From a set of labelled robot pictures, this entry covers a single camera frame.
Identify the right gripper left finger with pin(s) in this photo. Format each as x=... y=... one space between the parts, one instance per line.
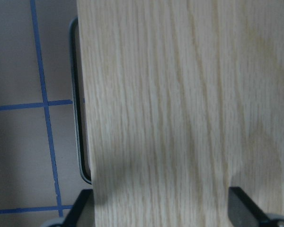
x=82 y=214

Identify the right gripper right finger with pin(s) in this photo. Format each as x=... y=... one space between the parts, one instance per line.
x=244 y=212

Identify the wooden drawer cabinet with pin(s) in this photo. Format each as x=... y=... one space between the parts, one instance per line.
x=184 y=98

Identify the black drawer handle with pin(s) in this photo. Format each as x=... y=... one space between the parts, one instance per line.
x=74 y=24

